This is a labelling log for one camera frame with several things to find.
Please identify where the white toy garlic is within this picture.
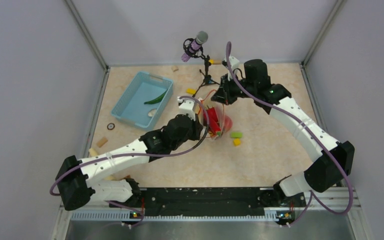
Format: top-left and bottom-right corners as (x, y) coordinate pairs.
(147, 108), (157, 118)

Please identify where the green toy pepper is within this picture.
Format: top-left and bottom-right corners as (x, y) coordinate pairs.
(143, 90), (167, 105)

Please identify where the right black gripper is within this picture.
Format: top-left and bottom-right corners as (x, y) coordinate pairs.
(211, 72), (257, 106)

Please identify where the clear zip top bag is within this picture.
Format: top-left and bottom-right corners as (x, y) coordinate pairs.
(199, 89), (233, 141)

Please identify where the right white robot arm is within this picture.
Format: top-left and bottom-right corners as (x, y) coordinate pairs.
(211, 56), (355, 206)

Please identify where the yellow rectangular block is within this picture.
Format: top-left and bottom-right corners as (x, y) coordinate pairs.
(185, 88), (196, 95)

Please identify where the cream toy cylinder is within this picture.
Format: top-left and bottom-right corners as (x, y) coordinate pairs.
(88, 148), (99, 157)

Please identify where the red toy apple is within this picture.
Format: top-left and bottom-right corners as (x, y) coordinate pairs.
(223, 115), (233, 132)

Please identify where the red toy chili pepper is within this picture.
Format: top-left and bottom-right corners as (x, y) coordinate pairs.
(207, 107), (222, 137)

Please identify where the small yellow toy cube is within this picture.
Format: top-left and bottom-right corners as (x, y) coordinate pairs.
(233, 138), (242, 147)

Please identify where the light blue plastic basket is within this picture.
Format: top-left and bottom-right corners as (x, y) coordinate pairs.
(110, 71), (174, 131)

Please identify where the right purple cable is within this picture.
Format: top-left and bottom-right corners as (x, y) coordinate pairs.
(225, 41), (355, 216)

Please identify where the green toy block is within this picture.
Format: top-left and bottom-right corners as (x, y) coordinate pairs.
(230, 131), (243, 139)

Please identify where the purple microphone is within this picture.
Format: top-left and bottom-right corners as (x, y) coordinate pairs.
(181, 31), (209, 63)

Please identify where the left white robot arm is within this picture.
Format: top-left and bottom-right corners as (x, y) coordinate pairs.
(49, 96), (211, 211)

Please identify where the black tripod mic stand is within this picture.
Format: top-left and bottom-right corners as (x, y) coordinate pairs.
(192, 53), (220, 97)

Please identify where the wooden block near wall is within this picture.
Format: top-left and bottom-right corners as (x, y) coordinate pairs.
(171, 65), (179, 72)

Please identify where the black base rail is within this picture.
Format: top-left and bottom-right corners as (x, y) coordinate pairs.
(124, 187), (307, 217)

